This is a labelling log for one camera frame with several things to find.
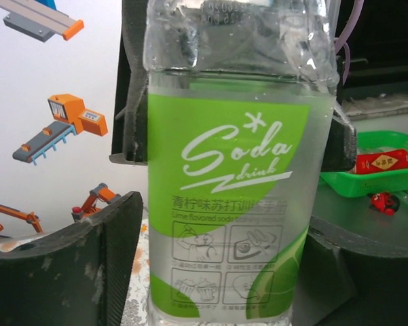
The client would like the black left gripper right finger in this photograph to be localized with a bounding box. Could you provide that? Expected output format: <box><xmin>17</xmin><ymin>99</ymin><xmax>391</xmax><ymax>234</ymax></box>
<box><xmin>291</xmin><ymin>216</ymin><xmax>408</xmax><ymax>326</ymax></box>

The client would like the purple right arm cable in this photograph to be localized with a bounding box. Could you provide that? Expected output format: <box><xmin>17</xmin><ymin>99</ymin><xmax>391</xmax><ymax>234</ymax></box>
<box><xmin>335</xmin><ymin>0</ymin><xmax>365</xmax><ymax>74</ymax></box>

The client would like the small red toy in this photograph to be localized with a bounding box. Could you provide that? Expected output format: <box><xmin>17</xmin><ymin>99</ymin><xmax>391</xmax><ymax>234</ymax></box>
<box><xmin>369</xmin><ymin>191</ymin><xmax>401</xmax><ymax>217</ymax></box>

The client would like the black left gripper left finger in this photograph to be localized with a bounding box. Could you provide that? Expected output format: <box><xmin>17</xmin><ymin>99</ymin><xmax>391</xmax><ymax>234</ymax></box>
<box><xmin>0</xmin><ymin>191</ymin><xmax>145</xmax><ymax>326</ymax></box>

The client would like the red snack package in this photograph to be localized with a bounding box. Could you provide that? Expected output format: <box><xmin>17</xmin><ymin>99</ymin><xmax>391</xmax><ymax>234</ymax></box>
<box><xmin>354</xmin><ymin>148</ymin><xmax>408</xmax><ymax>175</ymax></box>

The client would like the green plastic wrapper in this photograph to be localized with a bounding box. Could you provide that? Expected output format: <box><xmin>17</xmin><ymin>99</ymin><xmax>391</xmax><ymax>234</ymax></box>
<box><xmin>143</xmin><ymin>0</ymin><xmax>341</xmax><ymax>326</ymax></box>

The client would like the green plastic basket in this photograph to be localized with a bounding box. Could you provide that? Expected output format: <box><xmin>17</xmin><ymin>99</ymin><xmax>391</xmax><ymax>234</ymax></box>
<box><xmin>320</xmin><ymin>130</ymin><xmax>408</xmax><ymax>198</ymax></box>

